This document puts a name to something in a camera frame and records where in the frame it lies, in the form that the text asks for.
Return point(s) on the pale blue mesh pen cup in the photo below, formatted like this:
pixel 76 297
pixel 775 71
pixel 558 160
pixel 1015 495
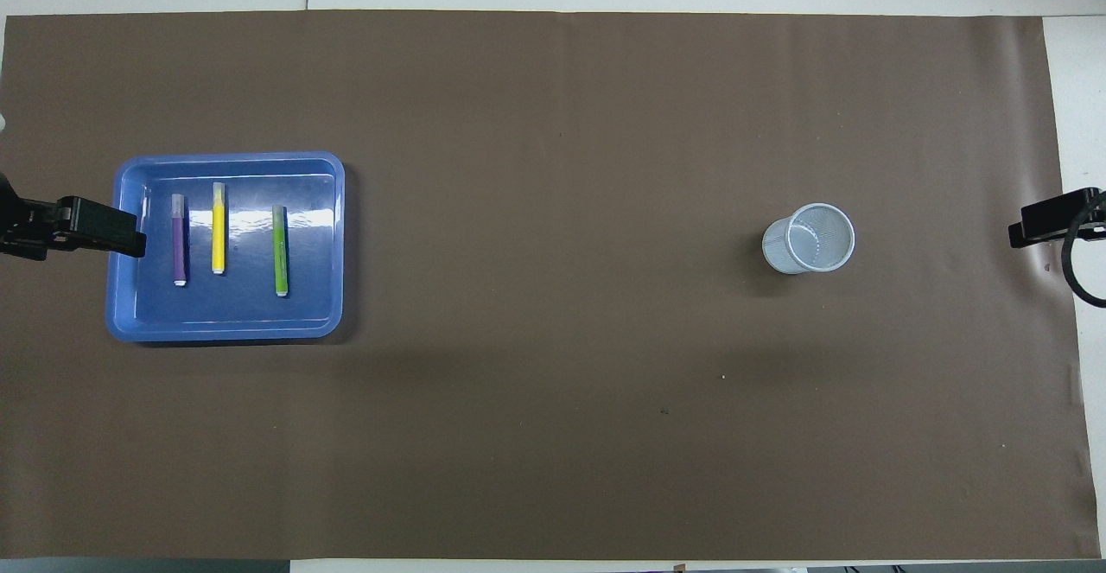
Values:
pixel 791 249

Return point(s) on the brown paper table mat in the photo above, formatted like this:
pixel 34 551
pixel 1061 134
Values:
pixel 553 383

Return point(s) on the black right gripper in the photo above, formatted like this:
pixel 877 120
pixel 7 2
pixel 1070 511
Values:
pixel 1099 214

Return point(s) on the yellow marker pen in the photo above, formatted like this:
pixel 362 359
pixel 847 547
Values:
pixel 219 236

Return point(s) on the green marker pen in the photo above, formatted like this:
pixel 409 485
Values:
pixel 280 253

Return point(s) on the purple marker pen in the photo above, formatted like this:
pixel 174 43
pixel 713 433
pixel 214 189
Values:
pixel 180 245

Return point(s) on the blue plastic tray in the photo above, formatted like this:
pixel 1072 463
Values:
pixel 251 305

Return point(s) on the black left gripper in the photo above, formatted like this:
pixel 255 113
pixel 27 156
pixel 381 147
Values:
pixel 26 227

